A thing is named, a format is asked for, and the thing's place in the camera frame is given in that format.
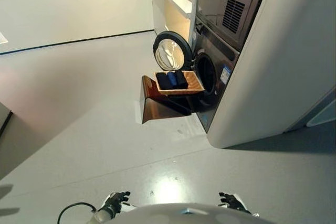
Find grey front-load washing machine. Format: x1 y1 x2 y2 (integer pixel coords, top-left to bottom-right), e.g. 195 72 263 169
191 16 240 133
206 0 336 149

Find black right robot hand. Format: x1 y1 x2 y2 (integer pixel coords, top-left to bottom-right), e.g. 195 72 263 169
217 192 251 215

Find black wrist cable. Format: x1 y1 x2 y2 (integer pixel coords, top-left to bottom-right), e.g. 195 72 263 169
57 202 98 224

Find grey stacked dryer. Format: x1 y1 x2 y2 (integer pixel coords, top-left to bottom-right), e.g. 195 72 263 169
194 0 274 51

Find black folded garment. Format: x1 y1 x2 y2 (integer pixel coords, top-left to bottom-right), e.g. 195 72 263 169
174 70 188 89

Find blue energy label sticker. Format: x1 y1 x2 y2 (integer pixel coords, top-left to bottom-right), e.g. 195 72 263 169
219 66 230 81

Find woven wicker laundry basket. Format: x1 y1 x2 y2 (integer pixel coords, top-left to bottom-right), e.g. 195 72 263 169
154 70 206 97

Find blue folded garment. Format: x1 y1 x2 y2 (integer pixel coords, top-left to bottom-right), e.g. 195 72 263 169
167 71 180 88

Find round washing machine door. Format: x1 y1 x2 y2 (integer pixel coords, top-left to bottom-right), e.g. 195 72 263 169
152 30 195 72

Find dark navy folded garment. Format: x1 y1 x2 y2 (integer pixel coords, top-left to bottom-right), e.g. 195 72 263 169
156 73 174 90

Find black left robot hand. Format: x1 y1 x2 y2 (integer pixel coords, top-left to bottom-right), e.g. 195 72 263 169
102 190 131 216

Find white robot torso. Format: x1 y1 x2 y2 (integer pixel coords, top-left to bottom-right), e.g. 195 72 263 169
103 202 266 224

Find brown glossy step stool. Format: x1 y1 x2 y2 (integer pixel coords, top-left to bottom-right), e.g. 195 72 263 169
141 75 197 125

